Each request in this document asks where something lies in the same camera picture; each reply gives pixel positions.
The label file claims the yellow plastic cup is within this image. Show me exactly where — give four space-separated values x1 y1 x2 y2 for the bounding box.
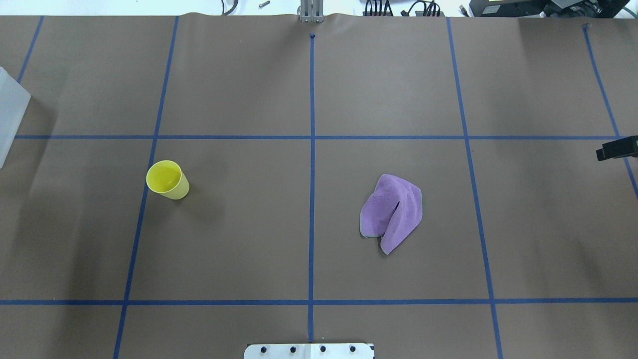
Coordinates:
146 161 190 200

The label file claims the translucent plastic storage box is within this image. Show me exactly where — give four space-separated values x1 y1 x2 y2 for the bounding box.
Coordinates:
0 68 31 167

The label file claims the purple cloth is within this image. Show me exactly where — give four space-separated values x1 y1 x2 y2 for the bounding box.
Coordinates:
359 174 424 255

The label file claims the aluminium frame post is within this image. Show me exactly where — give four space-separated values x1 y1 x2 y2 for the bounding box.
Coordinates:
298 0 325 23

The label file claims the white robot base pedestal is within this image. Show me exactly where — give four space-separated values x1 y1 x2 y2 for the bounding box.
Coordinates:
243 343 376 359

